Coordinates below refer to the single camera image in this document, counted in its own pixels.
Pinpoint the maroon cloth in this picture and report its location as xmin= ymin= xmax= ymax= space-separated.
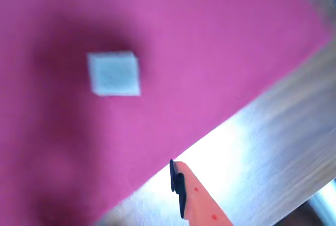
xmin=0 ymin=0 xmax=334 ymax=226

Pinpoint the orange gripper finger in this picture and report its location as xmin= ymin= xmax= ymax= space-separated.
xmin=169 ymin=158 xmax=234 ymax=226

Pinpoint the white foam cube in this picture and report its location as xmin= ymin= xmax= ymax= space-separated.
xmin=87 ymin=50 xmax=142 ymax=98

